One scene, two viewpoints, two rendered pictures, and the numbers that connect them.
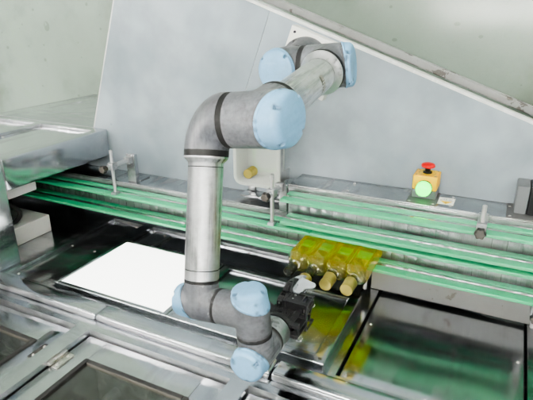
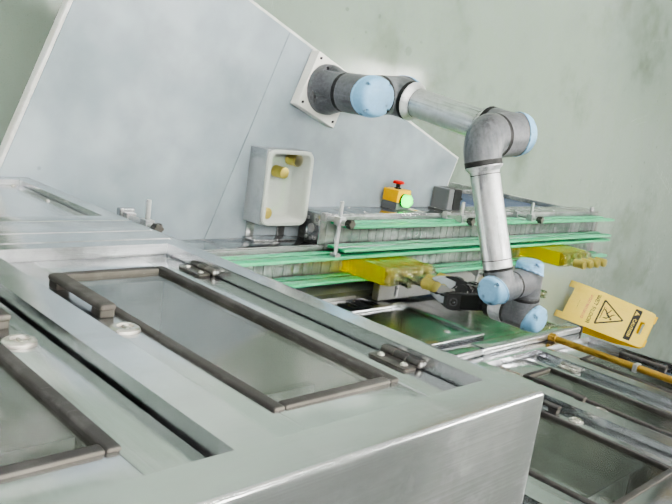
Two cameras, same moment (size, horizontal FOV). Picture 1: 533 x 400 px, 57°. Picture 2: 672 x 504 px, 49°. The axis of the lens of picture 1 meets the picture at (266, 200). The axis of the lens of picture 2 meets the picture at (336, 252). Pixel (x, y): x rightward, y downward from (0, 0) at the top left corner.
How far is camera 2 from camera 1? 218 cm
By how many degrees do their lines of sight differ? 69
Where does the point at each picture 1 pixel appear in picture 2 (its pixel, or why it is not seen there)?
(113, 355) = not seen: hidden behind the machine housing
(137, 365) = not seen: hidden behind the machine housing
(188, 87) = (186, 110)
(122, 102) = (70, 131)
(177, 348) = not seen: hidden behind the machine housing
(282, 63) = (387, 91)
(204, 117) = (504, 132)
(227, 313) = (532, 282)
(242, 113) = (524, 128)
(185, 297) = (508, 282)
